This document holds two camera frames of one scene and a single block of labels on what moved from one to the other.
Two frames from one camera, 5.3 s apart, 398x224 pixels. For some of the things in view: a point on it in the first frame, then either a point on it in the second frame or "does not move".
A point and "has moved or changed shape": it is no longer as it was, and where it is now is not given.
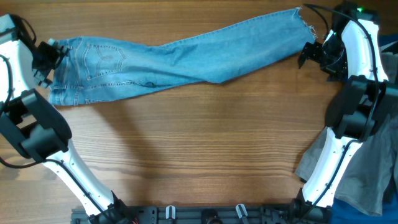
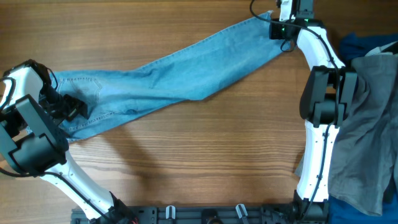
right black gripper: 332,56 → 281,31
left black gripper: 51,55 → 76,108
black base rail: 212,214 does not move
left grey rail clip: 173,212 does not move
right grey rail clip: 239,210 does not move
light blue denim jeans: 84,69 has moved or changed shape
